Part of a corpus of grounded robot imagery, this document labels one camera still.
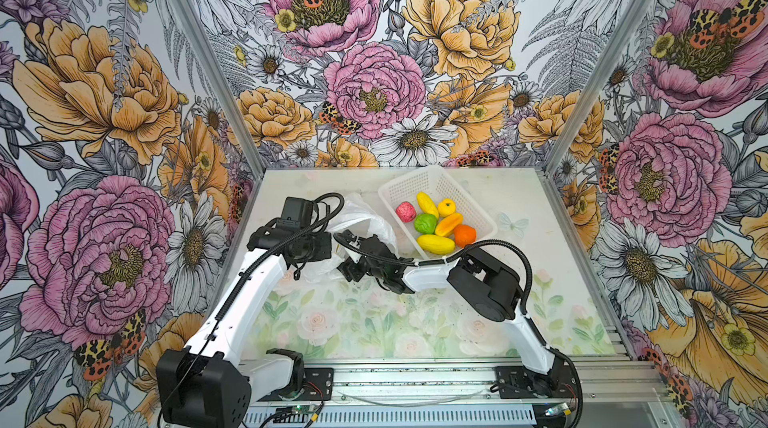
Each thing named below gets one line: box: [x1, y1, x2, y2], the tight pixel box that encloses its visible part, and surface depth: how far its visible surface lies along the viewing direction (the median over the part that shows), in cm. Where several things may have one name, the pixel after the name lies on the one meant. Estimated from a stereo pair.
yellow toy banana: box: [416, 191, 439, 219], surface depth 107 cm
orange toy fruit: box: [454, 224, 477, 248], surface depth 99 cm
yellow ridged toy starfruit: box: [435, 212, 463, 238], surface depth 101 cm
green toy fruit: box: [414, 213, 437, 235], surface depth 101 cm
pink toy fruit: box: [395, 201, 417, 223], surface depth 104 cm
